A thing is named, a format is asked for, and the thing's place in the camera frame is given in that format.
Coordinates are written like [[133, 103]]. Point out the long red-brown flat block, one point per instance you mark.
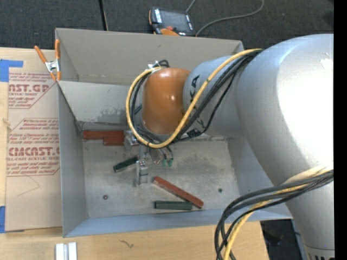
[[101, 134]]

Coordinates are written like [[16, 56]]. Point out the short red-brown flat block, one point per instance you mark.
[[114, 142]]

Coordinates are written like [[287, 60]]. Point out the brown cardboard board red print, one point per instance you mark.
[[32, 134]]

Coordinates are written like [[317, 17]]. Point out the dark green flat block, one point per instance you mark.
[[173, 205], [125, 164]]

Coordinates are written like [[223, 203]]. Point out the grey metal bin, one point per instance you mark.
[[189, 172]]

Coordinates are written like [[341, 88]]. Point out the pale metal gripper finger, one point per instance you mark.
[[131, 139], [142, 172]]

